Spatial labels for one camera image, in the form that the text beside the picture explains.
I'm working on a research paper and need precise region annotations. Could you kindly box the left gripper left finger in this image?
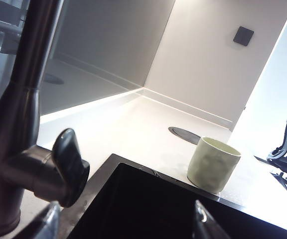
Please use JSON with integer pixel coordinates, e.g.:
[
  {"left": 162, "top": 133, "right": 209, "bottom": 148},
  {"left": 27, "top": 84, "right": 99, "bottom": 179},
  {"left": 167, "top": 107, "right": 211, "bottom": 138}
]
[{"left": 15, "top": 201, "right": 62, "bottom": 239}]

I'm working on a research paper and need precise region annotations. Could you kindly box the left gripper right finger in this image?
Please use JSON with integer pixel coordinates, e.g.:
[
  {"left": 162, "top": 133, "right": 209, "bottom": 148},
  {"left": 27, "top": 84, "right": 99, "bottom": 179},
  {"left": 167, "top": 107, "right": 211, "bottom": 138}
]
[{"left": 194, "top": 199, "right": 232, "bottom": 239}]

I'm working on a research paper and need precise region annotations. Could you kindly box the pale green ceramic mug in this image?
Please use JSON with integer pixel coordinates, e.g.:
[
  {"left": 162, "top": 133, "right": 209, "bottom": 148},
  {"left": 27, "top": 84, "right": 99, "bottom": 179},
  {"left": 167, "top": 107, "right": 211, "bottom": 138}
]
[{"left": 186, "top": 136, "right": 242, "bottom": 194}]

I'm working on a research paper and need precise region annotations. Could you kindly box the steel faucet lever handle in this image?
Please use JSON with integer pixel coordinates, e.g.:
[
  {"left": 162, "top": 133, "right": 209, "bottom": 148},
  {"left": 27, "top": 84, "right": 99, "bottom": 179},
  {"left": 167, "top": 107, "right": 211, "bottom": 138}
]
[{"left": 2, "top": 127, "right": 91, "bottom": 209}]

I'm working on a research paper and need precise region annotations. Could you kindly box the dark steel sink basin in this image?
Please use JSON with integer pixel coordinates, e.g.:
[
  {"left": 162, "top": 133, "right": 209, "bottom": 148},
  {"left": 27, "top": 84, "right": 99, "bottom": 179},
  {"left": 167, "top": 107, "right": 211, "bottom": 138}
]
[{"left": 65, "top": 153, "right": 287, "bottom": 239}]

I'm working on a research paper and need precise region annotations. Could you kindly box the brushed steel faucet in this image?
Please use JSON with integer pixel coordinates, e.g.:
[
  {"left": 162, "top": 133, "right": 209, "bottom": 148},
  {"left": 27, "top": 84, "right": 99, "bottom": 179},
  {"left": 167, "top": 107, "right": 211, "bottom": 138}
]
[{"left": 0, "top": 0, "right": 65, "bottom": 233}]

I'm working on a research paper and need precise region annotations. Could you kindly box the round dark countertop cover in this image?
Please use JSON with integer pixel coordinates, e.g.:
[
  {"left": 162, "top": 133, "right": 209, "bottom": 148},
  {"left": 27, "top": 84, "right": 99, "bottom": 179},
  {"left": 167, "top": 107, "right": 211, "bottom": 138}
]
[{"left": 168, "top": 126, "right": 202, "bottom": 145}]

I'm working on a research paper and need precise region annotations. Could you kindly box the black mesh office chair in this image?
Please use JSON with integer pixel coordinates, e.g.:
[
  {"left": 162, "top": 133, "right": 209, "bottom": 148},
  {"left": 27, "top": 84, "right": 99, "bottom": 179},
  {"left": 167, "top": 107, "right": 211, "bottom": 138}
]
[{"left": 266, "top": 110, "right": 287, "bottom": 199}]

